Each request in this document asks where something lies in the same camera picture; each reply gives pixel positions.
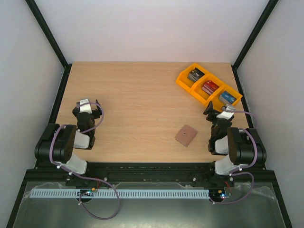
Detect black card stack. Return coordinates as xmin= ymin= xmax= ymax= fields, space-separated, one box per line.
xmin=187 ymin=68 xmax=205 ymax=83

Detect left black frame post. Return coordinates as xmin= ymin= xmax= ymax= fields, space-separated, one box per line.
xmin=25 ymin=0 xmax=72 ymax=69

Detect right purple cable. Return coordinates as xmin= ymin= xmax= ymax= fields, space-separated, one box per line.
xmin=212 ymin=109 xmax=258 ymax=205

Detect right black frame post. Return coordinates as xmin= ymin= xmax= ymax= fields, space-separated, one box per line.
xmin=232 ymin=0 xmax=279 ymax=72

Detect yellow bin with red cards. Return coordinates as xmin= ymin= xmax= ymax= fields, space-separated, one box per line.
xmin=190 ymin=74 xmax=225 ymax=105

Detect yellow bin with black cards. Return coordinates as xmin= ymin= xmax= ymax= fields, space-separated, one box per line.
xmin=176 ymin=63 xmax=210 ymax=93

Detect red card stack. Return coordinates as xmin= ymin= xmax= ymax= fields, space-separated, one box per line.
xmin=201 ymin=80 xmax=219 ymax=95

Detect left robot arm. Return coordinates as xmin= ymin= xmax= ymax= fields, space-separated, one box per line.
xmin=35 ymin=99 xmax=104 ymax=175

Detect blue card stack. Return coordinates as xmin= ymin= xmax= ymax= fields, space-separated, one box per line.
xmin=218 ymin=91 xmax=237 ymax=105

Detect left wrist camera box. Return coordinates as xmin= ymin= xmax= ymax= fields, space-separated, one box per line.
xmin=76 ymin=99 xmax=92 ymax=114

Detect white slotted cable duct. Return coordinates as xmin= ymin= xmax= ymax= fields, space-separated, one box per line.
xmin=29 ymin=189 xmax=209 ymax=199

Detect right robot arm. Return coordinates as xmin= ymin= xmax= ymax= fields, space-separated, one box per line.
xmin=203 ymin=101 xmax=267 ymax=186

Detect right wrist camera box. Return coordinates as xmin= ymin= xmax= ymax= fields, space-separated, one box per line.
xmin=216 ymin=104 xmax=236 ymax=120

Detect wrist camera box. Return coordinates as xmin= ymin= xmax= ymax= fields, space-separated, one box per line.
xmin=76 ymin=99 xmax=92 ymax=114
xmin=216 ymin=104 xmax=236 ymax=120

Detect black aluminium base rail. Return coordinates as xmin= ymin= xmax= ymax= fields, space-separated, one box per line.
xmin=23 ymin=162 xmax=278 ymax=188

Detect pink leather card holder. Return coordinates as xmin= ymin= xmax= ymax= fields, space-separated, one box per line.
xmin=175 ymin=124 xmax=198 ymax=147

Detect black frame post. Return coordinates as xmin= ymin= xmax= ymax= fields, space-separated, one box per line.
xmin=232 ymin=0 xmax=279 ymax=72
xmin=25 ymin=0 xmax=72 ymax=69

